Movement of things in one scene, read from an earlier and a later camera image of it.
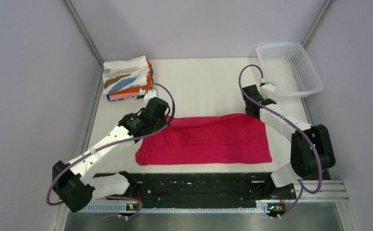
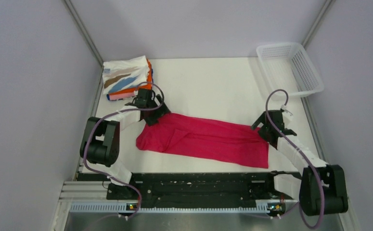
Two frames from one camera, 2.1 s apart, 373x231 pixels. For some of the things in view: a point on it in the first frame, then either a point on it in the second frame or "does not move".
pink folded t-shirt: [117, 96] does not move
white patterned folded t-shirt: [120, 75] does not move
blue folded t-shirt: [139, 97] does not move
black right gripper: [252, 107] to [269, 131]
